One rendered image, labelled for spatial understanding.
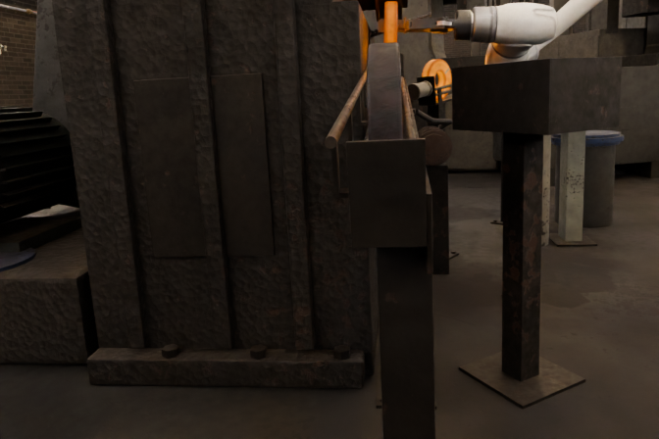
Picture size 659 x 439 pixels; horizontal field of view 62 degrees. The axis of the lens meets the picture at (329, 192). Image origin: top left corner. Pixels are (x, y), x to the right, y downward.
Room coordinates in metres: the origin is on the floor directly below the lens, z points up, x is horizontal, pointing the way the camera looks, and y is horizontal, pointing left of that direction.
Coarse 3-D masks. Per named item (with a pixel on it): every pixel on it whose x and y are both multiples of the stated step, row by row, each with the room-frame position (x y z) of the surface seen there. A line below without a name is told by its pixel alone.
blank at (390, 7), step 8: (384, 8) 1.43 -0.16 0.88; (392, 8) 1.43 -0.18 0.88; (384, 16) 1.42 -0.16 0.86; (392, 16) 1.41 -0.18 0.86; (384, 24) 1.41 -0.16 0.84; (392, 24) 1.41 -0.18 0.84; (384, 32) 1.41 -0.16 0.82; (392, 32) 1.41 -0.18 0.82; (384, 40) 1.41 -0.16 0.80; (392, 40) 1.41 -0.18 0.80
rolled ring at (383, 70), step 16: (368, 48) 0.58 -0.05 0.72; (384, 48) 0.57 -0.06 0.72; (368, 64) 0.55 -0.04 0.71; (384, 64) 0.54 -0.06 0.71; (368, 80) 0.53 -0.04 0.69; (384, 80) 0.53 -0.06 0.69; (400, 80) 0.53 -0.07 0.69; (368, 96) 0.53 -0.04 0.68; (384, 96) 0.52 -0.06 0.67; (400, 96) 0.52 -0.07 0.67; (368, 112) 0.52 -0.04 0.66; (384, 112) 0.52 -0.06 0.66; (400, 112) 0.52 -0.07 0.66; (368, 128) 0.52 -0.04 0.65; (384, 128) 0.51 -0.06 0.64; (400, 128) 0.51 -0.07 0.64
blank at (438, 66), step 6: (432, 60) 2.13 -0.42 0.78; (438, 60) 2.13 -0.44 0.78; (426, 66) 2.11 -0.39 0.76; (432, 66) 2.10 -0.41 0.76; (438, 66) 2.13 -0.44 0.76; (444, 66) 2.15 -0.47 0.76; (426, 72) 2.09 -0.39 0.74; (432, 72) 2.10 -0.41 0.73; (438, 72) 2.15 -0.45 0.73; (444, 72) 2.15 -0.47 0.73; (450, 72) 2.18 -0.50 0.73; (438, 78) 2.18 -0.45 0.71; (444, 78) 2.16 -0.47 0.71; (450, 78) 2.18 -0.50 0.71; (438, 84) 2.17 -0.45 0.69; (444, 84) 2.15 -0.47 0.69; (444, 90) 2.15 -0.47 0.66; (444, 96) 2.15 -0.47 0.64
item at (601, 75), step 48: (480, 96) 1.15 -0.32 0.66; (528, 96) 1.04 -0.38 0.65; (576, 96) 1.03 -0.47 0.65; (528, 144) 1.15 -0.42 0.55; (528, 192) 1.15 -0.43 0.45; (528, 240) 1.15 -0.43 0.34; (528, 288) 1.15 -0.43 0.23; (528, 336) 1.15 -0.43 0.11; (528, 384) 1.13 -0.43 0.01; (576, 384) 1.13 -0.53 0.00
